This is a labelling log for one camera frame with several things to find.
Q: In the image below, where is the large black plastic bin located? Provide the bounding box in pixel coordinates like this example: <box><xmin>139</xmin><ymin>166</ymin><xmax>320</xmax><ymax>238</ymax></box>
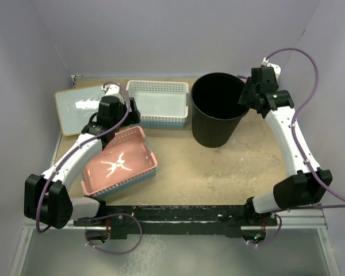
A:
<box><xmin>190</xmin><ymin>72</ymin><xmax>249</xmax><ymax>148</ymax></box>

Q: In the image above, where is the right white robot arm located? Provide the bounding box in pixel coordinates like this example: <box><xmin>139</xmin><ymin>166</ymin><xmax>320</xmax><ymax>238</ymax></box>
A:
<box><xmin>239</xmin><ymin>66</ymin><xmax>333</xmax><ymax>225</ymax></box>

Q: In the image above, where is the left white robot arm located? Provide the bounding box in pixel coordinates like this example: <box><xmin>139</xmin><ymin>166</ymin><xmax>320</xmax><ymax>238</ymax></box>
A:
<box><xmin>24</xmin><ymin>96</ymin><xmax>140</xmax><ymax>233</ymax></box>

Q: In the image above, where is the blue perforated basket under white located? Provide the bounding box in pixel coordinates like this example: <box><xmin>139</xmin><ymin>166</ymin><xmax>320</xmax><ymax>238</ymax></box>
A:
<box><xmin>139</xmin><ymin>117</ymin><xmax>187</xmax><ymax>130</ymax></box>

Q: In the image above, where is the pink perforated basket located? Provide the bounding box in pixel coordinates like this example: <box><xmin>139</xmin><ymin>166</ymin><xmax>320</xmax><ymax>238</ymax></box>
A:
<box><xmin>80</xmin><ymin>125</ymin><xmax>158</xmax><ymax>195</ymax></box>

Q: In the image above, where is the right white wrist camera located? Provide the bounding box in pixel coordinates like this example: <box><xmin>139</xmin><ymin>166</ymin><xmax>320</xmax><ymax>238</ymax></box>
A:
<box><xmin>261</xmin><ymin>57</ymin><xmax>281</xmax><ymax>79</ymax></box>

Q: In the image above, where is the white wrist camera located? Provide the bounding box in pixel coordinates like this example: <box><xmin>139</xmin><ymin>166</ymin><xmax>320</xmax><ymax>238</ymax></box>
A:
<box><xmin>261</xmin><ymin>57</ymin><xmax>281</xmax><ymax>79</ymax></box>
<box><xmin>101</xmin><ymin>83</ymin><xmax>124</xmax><ymax>101</ymax></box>

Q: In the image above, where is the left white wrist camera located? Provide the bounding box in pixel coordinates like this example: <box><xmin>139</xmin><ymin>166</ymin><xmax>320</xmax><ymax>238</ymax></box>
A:
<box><xmin>101</xmin><ymin>83</ymin><xmax>124</xmax><ymax>101</ymax></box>

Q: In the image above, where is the small whiteboard yellow frame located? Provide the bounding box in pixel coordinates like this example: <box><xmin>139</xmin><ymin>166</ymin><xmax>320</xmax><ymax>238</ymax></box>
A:
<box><xmin>54</xmin><ymin>86</ymin><xmax>105</xmax><ymax>136</ymax></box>

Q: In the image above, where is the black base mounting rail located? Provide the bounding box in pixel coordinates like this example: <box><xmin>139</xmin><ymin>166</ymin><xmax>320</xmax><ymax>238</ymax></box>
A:
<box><xmin>74</xmin><ymin>201</ymin><xmax>277</xmax><ymax>240</ymax></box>

